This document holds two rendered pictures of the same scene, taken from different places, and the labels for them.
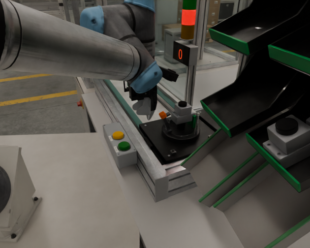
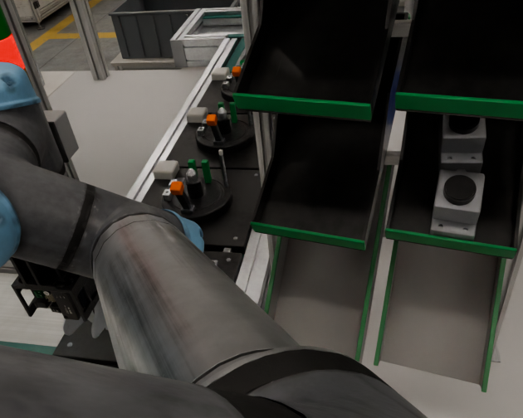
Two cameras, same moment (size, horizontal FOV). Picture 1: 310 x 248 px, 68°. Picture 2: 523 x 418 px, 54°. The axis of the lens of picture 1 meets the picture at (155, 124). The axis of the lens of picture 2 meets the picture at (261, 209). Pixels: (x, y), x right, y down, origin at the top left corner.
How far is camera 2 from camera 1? 0.33 m
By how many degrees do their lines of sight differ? 42
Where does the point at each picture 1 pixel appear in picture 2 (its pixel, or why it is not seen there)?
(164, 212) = not seen: outside the picture
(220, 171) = (327, 308)
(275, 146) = (450, 222)
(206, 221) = not seen: hidden behind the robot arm
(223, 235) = not seen: hidden behind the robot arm
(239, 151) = (330, 256)
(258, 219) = (433, 326)
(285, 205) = (448, 283)
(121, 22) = (40, 175)
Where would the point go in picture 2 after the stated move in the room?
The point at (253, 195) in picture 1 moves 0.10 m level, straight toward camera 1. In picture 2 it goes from (399, 303) to (449, 360)
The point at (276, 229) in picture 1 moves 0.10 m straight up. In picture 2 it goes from (463, 318) to (476, 262)
